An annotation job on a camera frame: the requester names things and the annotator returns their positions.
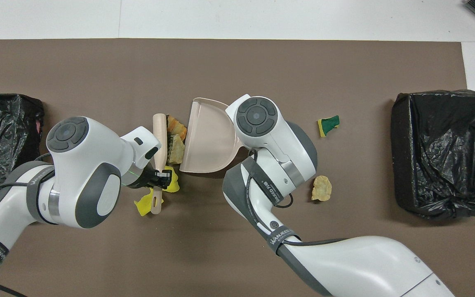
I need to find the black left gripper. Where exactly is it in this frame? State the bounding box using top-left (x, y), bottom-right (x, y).
top-left (141, 166), bottom-right (173, 189)

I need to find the pale greenish bread chunk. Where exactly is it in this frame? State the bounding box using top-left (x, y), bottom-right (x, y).
top-left (168, 134), bottom-right (186, 165)

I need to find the beige handled black bristle brush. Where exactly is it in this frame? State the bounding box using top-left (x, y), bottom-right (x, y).
top-left (151, 114), bottom-right (176, 215)

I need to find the striped orange croissant piece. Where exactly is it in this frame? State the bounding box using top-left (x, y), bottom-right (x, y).
top-left (167, 115), bottom-right (188, 141)

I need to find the beige plastic dustpan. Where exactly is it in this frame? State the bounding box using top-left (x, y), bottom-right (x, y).
top-left (179, 97), bottom-right (243, 174)

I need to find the pale round bread piece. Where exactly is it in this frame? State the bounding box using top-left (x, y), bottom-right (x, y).
top-left (311, 175), bottom-right (332, 202)

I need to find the green and yellow sponge piece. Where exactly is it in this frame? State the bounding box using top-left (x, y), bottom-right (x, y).
top-left (317, 115), bottom-right (340, 138)

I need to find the brown paper table mat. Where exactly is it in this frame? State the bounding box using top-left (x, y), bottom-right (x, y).
top-left (0, 38), bottom-right (475, 297)

